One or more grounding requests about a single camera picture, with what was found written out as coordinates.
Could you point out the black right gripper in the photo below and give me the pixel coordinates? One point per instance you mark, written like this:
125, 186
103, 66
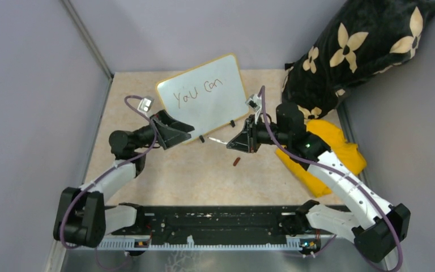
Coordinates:
247, 140

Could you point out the red marker cap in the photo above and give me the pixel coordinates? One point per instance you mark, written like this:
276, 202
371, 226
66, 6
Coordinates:
236, 161

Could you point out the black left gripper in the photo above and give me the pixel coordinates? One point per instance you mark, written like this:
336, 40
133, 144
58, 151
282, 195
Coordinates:
175, 131

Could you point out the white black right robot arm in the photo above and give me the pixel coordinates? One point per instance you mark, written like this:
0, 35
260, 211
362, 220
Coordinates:
372, 224

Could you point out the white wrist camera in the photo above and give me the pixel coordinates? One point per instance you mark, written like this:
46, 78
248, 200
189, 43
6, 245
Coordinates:
255, 102
146, 104

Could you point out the black floral pillow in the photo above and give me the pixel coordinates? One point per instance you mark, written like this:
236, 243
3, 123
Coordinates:
362, 40

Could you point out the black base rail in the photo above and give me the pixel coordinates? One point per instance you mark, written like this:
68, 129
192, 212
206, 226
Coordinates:
218, 225

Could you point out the white marker pen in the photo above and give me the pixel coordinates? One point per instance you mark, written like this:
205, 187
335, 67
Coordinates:
218, 140

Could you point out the yellow cloth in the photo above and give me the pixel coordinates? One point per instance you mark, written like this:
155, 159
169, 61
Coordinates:
346, 151

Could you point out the yellow framed whiteboard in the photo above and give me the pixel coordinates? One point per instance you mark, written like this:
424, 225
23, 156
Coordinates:
207, 97

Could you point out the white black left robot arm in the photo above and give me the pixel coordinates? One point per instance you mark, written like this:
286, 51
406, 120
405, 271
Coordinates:
83, 218

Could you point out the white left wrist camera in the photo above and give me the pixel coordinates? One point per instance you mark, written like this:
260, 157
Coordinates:
146, 104

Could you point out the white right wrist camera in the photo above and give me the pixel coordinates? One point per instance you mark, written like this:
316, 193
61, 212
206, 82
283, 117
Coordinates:
255, 102

